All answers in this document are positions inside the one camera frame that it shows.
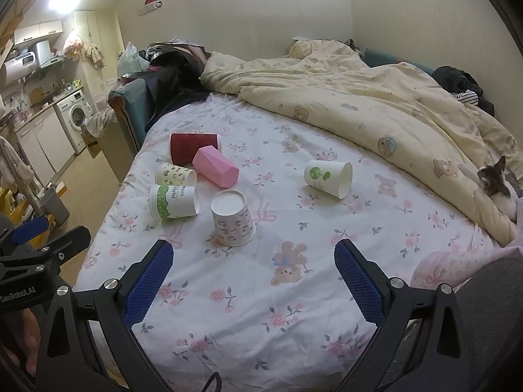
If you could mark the green band paper cup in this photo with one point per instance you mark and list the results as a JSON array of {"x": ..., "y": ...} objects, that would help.
[{"x": 173, "y": 202}]

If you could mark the white washing machine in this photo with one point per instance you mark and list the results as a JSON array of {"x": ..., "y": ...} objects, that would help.
[{"x": 74, "y": 112}]

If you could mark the dark clothes pile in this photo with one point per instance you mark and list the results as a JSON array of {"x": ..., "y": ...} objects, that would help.
[{"x": 172, "y": 77}]

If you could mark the dark red paper cup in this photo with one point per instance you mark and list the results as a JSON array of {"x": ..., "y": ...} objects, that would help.
[{"x": 184, "y": 146}]

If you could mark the cat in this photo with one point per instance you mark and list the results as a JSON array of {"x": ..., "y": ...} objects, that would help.
[{"x": 501, "y": 188}]

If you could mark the white kitchen cabinet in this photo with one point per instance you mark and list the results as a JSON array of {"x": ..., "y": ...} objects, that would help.
[{"x": 45, "y": 145}]

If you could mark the white plastic bag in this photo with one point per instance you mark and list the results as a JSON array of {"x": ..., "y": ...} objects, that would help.
[{"x": 130, "y": 61}]

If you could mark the teal bed frame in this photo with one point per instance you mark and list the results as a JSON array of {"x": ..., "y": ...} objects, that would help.
[{"x": 133, "y": 105}]

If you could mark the cream patterned paper cup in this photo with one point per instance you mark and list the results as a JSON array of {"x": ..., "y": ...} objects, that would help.
[{"x": 173, "y": 175}]

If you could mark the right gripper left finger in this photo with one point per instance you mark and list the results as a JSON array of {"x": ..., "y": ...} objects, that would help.
[{"x": 69, "y": 359}]

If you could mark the yellow wooden chair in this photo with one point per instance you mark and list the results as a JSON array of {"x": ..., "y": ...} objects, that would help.
[{"x": 21, "y": 211}]

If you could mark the green tree paper cup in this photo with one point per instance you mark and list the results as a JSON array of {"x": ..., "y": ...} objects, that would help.
[{"x": 332, "y": 177}]

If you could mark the Hello Kitty paper cup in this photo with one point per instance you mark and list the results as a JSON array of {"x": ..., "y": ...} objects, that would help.
[{"x": 233, "y": 223}]

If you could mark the dark clothes by wall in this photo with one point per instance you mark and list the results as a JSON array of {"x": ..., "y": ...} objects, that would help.
[{"x": 463, "y": 87}]

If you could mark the pink faceted cup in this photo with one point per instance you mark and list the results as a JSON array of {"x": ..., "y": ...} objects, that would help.
[{"x": 212, "y": 164}]

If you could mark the cream bear print duvet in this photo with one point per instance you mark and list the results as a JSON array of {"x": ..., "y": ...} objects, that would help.
[{"x": 397, "y": 111}]

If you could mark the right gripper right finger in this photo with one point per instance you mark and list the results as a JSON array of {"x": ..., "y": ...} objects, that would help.
[{"x": 419, "y": 343}]

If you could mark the white water heater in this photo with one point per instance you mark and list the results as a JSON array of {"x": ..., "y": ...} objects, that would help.
[{"x": 19, "y": 68}]

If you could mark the white floral bed sheet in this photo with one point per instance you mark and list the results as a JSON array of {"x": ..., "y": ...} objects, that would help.
[{"x": 274, "y": 314}]

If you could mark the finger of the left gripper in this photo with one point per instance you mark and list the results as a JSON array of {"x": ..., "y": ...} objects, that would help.
[
  {"x": 19, "y": 260},
  {"x": 28, "y": 231}
]

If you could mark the person's left hand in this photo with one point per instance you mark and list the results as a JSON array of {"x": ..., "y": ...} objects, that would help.
[{"x": 23, "y": 327}]

